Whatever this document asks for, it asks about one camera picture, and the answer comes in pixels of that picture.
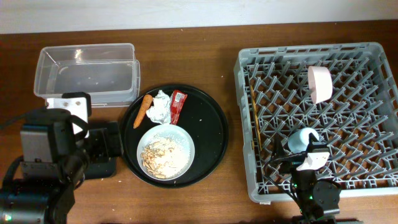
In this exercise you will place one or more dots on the black rectangular tray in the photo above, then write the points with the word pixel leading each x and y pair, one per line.
pixel 101 170

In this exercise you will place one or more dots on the wooden chopstick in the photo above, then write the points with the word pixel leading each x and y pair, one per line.
pixel 256 122

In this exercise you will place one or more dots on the orange carrot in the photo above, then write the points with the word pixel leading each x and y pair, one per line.
pixel 145 105

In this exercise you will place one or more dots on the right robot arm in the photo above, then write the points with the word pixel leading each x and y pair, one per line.
pixel 316 198

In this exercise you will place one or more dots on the rice and food scraps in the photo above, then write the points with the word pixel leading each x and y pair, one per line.
pixel 165 158

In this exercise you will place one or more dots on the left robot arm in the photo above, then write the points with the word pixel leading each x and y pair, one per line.
pixel 60 152

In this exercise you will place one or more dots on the red snack wrapper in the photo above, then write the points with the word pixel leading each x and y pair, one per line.
pixel 178 99

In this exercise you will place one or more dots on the grey plate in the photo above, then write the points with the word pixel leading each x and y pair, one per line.
pixel 166 131

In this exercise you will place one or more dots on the clear plastic bin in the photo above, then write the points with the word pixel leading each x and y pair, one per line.
pixel 109 73

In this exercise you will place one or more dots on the grey dishwasher rack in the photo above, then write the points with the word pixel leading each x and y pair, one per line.
pixel 358 122

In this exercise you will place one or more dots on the white tissue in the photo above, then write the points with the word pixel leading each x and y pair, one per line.
pixel 160 111

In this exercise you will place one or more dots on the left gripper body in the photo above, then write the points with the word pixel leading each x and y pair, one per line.
pixel 97 146

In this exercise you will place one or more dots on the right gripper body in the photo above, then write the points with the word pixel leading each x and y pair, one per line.
pixel 301 163

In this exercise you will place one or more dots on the blue cup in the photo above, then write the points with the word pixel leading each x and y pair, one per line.
pixel 299 140

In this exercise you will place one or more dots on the pink bowl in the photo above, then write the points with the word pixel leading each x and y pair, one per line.
pixel 320 84

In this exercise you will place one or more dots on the round black tray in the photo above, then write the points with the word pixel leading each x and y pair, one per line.
pixel 202 118

